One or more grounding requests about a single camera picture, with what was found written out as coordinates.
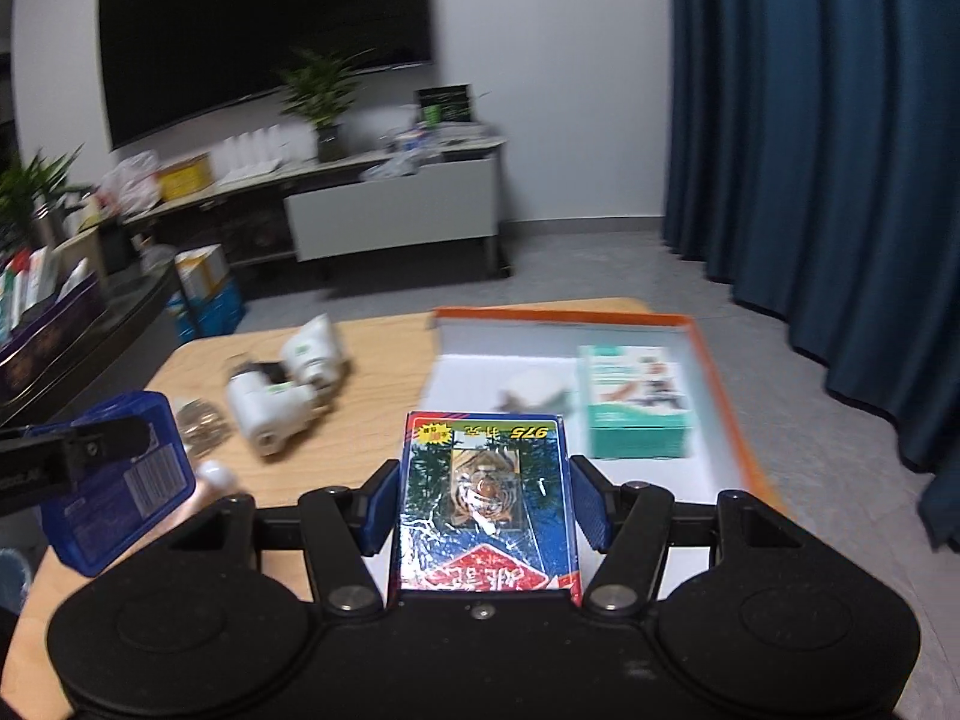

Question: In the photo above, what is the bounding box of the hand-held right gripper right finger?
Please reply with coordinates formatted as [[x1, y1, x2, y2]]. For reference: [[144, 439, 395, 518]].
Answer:
[[574, 456, 803, 612]]

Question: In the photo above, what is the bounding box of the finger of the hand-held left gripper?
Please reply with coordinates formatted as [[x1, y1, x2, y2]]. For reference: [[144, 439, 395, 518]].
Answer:
[[0, 414, 151, 518]]

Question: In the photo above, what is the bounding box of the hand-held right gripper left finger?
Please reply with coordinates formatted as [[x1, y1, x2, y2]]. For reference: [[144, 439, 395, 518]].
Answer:
[[172, 459, 402, 612]]

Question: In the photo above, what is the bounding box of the blue plastic box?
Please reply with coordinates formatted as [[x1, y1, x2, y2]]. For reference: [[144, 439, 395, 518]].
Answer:
[[41, 390, 200, 578]]

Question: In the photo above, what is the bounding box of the tiger print playing card box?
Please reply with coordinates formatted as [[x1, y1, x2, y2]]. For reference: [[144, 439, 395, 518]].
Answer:
[[388, 411, 584, 605]]

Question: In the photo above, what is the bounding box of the orange rimmed white tray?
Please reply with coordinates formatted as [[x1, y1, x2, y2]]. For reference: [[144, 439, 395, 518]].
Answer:
[[420, 306, 785, 518]]

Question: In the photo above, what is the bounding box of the teal and white carton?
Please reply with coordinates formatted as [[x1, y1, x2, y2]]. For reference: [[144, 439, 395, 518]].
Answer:
[[577, 345, 695, 460]]

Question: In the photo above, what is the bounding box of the purple box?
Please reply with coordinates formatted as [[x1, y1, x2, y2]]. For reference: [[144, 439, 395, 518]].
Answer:
[[0, 270, 107, 406]]

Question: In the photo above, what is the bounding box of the small glass jar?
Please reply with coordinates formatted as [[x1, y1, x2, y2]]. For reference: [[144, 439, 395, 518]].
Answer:
[[176, 401, 230, 452]]

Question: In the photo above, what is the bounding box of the dark glass table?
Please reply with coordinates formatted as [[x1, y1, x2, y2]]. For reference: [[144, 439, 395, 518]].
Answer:
[[0, 259, 181, 428]]

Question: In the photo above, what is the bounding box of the white charger plug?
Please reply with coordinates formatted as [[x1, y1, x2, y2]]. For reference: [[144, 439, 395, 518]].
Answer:
[[495, 366, 575, 415]]

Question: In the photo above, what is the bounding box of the white tube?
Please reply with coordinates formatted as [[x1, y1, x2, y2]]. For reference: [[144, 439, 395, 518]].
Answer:
[[281, 315, 351, 391], [227, 364, 332, 458]]

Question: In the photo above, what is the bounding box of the wooden table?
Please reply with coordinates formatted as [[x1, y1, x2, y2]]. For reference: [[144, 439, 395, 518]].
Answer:
[[26, 298, 796, 608]]

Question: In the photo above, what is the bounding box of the blue bag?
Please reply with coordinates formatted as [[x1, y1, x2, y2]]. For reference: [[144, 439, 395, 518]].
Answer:
[[166, 277, 248, 342]]

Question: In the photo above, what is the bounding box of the white and yellow carton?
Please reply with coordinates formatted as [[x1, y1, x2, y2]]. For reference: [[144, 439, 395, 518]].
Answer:
[[175, 246, 230, 301]]

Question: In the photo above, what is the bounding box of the leafy green plant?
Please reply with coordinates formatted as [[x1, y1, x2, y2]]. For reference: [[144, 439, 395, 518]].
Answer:
[[0, 146, 87, 248]]

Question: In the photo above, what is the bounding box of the white plastic bag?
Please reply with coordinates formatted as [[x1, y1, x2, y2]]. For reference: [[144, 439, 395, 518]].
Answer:
[[101, 152, 162, 212]]

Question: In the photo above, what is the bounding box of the yellow box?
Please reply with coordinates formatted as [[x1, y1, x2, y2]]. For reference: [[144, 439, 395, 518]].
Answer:
[[156, 154, 215, 202]]

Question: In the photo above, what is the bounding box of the grey television cabinet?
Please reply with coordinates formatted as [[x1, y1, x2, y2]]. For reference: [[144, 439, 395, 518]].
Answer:
[[120, 131, 515, 282]]

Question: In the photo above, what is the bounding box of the clear plastic bag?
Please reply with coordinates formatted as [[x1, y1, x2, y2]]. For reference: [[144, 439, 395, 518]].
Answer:
[[362, 154, 421, 181]]

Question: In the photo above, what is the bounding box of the white router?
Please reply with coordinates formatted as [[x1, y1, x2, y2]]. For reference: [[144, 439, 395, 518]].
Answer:
[[214, 124, 316, 185]]

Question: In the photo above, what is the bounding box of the black and green box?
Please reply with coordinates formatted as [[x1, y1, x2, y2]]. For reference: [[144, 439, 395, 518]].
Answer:
[[415, 82, 477, 127]]

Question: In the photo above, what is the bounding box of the potted green plant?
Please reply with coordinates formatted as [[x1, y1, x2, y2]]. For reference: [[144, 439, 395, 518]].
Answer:
[[277, 49, 368, 162]]

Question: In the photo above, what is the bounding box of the blue curtain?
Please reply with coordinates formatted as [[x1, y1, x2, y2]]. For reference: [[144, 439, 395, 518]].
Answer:
[[660, 0, 960, 548]]

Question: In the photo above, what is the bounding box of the black television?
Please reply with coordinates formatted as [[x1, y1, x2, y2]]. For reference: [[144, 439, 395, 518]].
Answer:
[[96, 0, 434, 152]]

